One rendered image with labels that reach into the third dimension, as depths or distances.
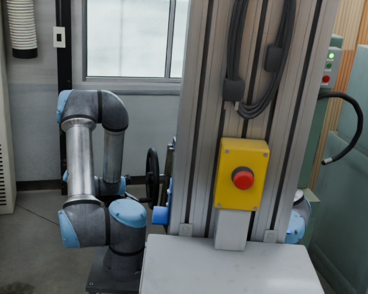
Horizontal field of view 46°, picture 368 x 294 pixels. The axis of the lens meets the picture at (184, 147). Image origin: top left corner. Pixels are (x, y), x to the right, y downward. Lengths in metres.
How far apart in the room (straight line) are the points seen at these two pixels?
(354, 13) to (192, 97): 2.93
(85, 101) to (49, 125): 1.80
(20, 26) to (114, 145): 1.46
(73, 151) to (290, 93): 0.81
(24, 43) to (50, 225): 1.21
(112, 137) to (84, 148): 0.19
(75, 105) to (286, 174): 0.82
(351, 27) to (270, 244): 2.86
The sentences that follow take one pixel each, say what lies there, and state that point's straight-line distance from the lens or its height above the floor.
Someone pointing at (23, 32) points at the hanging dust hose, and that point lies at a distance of 2.90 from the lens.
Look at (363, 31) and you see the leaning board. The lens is 3.68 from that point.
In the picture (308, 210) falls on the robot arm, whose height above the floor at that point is 1.01.
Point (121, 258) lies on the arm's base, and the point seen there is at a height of 0.90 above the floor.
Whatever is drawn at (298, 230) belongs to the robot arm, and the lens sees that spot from 1.38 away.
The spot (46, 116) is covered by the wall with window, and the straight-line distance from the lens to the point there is 3.24.
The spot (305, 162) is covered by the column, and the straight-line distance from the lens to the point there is 2.07.
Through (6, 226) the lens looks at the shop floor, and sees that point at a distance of 3.16.
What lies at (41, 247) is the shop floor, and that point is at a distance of 2.93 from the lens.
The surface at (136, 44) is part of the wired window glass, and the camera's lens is 3.21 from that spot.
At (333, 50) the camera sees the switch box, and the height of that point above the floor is 1.48.
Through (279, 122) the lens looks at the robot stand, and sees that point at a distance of 0.82.
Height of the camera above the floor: 1.77
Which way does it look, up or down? 24 degrees down
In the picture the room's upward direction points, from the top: 6 degrees clockwise
